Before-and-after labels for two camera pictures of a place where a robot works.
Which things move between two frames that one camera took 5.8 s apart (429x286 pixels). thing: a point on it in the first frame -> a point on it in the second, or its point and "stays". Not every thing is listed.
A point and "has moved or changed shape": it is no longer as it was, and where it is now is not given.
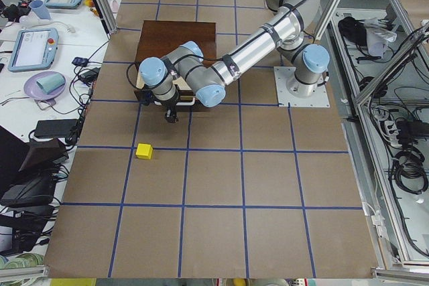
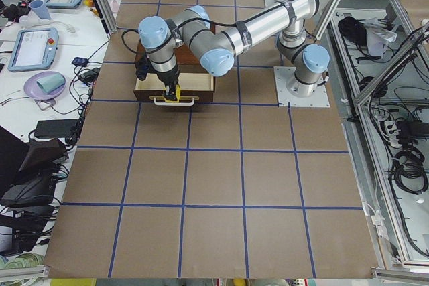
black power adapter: x=56 y=128 stays
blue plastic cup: x=39 y=6 stays
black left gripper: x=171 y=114 -> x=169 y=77
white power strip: x=392 y=132 stays
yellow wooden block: x=144 y=151 has moved or changed shape
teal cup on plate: x=51 y=82 stays
